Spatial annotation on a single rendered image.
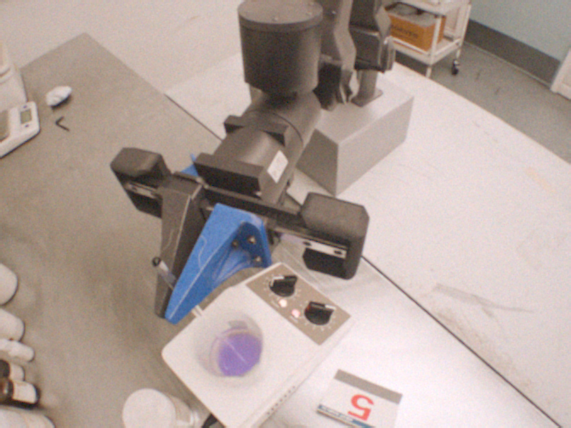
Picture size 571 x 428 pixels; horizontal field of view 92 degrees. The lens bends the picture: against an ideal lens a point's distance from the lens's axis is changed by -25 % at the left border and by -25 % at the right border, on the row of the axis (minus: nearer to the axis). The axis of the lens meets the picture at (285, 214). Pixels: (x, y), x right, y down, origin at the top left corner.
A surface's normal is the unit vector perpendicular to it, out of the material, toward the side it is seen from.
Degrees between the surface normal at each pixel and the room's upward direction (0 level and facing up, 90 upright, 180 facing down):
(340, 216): 0
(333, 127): 4
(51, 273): 0
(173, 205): 20
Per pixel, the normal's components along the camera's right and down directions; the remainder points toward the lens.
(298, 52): 0.47, 0.73
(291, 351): -0.07, -0.58
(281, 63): 0.00, 0.83
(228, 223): -0.20, -0.28
